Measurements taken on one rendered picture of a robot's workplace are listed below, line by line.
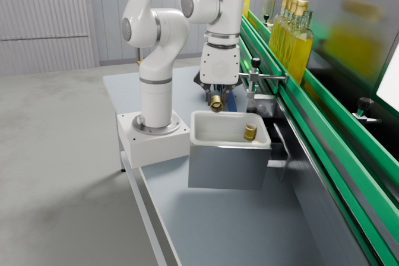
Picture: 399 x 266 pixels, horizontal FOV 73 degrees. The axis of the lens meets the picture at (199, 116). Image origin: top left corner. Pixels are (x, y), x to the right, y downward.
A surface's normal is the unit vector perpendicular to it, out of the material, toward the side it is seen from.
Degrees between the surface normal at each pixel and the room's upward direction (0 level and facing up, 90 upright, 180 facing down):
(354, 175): 90
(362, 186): 90
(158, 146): 90
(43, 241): 0
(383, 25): 90
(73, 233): 0
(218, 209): 0
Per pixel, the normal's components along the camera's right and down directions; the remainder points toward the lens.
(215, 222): 0.07, -0.86
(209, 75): 0.00, 0.48
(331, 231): -1.00, -0.05
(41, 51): 0.43, 0.48
